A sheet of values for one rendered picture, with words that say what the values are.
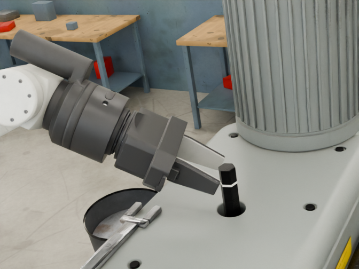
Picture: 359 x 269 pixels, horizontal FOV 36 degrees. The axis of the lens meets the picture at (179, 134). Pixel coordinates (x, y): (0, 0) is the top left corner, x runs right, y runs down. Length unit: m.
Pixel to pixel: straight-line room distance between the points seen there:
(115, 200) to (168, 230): 2.57
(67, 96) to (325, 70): 0.35
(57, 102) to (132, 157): 0.11
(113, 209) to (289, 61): 2.60
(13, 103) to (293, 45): 0.36
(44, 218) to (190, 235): 3.75
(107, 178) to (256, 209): 4.00
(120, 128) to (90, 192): 3.89
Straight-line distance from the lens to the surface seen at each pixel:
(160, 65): 6.13
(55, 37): 5.77
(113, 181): 4.61
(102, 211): 3.25
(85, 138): 0.65
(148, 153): 0.64
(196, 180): 0.66
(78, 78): 0.67
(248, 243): 0.66
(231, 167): 0.68
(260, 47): 0.77
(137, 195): 3.25
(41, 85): 0.66
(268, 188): 0.75
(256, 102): 0.81
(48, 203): 4.57
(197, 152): 0.71
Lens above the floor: 2.30
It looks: 27 degrees down
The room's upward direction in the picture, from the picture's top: 10 degrees counter-clockwise
